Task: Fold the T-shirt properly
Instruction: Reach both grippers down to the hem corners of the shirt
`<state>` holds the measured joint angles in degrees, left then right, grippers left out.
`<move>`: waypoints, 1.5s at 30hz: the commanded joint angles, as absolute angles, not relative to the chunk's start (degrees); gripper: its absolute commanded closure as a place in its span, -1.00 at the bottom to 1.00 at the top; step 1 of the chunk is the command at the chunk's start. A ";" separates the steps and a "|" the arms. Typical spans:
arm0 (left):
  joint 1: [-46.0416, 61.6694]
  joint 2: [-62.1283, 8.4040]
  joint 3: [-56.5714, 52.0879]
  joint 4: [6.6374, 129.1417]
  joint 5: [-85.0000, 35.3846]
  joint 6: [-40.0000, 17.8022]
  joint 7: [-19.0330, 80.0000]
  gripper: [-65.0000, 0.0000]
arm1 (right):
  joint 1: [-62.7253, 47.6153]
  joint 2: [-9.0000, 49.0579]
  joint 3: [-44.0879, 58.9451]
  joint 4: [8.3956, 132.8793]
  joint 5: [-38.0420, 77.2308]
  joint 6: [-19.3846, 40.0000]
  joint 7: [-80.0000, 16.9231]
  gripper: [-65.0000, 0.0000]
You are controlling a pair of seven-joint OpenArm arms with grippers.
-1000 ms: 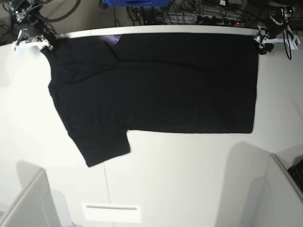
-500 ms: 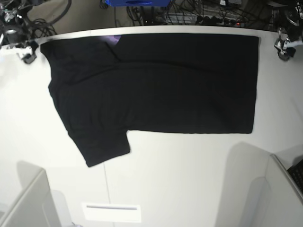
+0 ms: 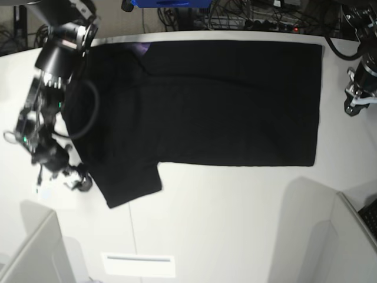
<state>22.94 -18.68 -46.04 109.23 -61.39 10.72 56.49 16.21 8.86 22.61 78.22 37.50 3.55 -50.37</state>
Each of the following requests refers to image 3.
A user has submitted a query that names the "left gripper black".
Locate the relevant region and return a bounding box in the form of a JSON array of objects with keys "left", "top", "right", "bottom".
[{"left": 344, "top": 67, "right": 376, "bottom": 117}]

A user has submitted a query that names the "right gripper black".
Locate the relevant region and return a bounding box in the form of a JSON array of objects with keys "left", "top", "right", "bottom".
[{"left": 31, "top": 129, "right": 88, "bottom": 180}]

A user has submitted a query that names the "black T-shirt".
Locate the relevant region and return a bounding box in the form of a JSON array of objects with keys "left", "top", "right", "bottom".
[{"left": 74, "top": 41, "right": 322, "bottom": 208}]

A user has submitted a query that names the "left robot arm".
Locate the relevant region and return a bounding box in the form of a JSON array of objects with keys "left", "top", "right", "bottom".
[{"left": 320, "top": 1, "right": 376, "bottom": 117}]

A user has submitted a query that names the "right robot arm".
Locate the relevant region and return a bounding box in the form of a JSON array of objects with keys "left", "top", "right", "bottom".
[{"left": 1, "top": 1, "right": 100, "bottom": 175}]

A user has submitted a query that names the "left grey partition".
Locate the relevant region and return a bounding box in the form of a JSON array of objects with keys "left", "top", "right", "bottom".
[{"left": 1, "top": 200, "right": 76, "bottom": 283}]

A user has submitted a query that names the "grey partition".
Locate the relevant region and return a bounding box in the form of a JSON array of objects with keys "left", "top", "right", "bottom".
[
  {"left": 279, "top": 176, "right": 377, "bottom": 283},
  {"left": 1, "top": 200, "right": 76, "bottom": 283}
]

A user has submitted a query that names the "black power strip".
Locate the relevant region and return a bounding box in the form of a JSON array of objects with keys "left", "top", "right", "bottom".
[{"left": 242, "top": 19, "right": 306, "bottom": 34}]

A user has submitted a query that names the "black keyboard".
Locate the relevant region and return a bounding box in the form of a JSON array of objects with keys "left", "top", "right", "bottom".
[{"left": 358, "top": 199, "right": 377, "bottom": 238}]

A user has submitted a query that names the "right grey partition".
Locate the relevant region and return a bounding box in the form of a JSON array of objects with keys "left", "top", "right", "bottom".
[{"left": 279, "top": 176, "right": 377, "bottom": 283}]

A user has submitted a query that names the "blue box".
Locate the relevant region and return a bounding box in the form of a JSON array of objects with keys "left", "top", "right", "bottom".
[{"left": 131, "top": 0, "right": 212, "bottom": 8}]

